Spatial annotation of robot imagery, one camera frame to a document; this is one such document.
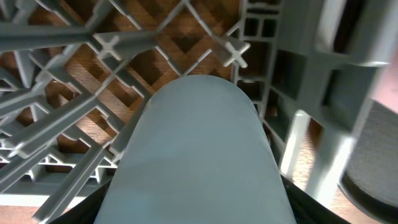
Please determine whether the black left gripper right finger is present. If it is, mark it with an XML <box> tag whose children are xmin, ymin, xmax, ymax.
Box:
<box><xmin>281</xmin><ymin>175</ymin><xmax>349</xmax><ymax>224</ymax></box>

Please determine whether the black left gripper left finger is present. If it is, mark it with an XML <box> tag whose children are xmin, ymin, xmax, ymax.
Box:
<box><xmin>50</xmin><ymin>181</ymin><xmax>111</xmax><ymax>224</ymax></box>

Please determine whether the blue cup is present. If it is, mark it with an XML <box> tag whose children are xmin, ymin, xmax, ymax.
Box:
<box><xmin>95</xmin><ymin>75</ymin><xmax>295</xmax><ymax>223</ymax></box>

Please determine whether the grey plastic dishwasher rack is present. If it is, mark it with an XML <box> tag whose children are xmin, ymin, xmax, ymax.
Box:
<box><xmin>1</xmin><ymin>0</ymin><xmax>397</xmax><ymax>223</ymax></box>

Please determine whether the round black tray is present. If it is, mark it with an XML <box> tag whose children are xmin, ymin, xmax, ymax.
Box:
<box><xmin>340</xmin><ymin>101</ymin><xmax>397</xmax><ymax>223</ymax></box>

